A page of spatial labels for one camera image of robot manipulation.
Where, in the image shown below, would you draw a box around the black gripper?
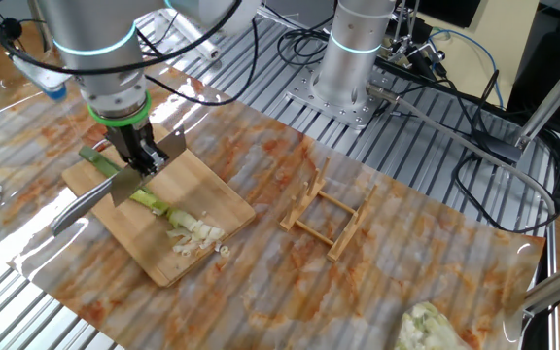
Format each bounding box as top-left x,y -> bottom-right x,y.
104,120 -> 170,175

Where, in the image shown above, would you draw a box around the green scallion stalk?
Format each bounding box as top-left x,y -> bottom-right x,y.
78,145 -> 172,217

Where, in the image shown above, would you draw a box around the steel cleaver knife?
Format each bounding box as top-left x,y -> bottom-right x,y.
50,124 -> 188,238

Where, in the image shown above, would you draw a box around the plastic bag of chopped scallions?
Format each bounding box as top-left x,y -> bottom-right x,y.
394,300 -> 475,350

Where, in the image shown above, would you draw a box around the wooden cutting board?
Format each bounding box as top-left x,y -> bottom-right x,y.
60,123 -> 257,288

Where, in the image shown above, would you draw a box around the chopped scallion pieces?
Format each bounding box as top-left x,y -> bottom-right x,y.
165,207 -> 232,259

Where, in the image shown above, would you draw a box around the wooden peg rack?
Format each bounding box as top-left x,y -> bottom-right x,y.
278,156 -> 379,264

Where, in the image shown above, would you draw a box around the marble pattern plastic mat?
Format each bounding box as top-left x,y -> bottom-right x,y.
0,4 -> 546,350

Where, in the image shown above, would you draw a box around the silver robot mounting plate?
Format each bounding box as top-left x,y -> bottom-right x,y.
284,67 -> 388,131

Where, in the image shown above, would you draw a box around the metal clamp stand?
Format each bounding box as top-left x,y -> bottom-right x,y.
385,0 -> 449,74

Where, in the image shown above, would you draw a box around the green adapter ring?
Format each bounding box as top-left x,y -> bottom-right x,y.
87,89 -> 154,128

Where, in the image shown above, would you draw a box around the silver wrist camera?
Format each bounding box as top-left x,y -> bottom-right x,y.
10,52 -> 75,102

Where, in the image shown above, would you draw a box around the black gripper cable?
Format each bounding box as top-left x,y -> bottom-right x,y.
0,0 -> 262,107

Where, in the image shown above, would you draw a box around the black coiled cable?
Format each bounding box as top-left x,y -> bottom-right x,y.
275,14 -> 334,68

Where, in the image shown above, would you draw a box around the grey hose cable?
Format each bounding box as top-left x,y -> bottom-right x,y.
366,83 -> 558,218

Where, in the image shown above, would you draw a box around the black floor cables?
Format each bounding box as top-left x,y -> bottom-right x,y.
376,52 -> 560,234

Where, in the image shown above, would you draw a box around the blue cable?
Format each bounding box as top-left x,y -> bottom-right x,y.
428,27 -> 505,111

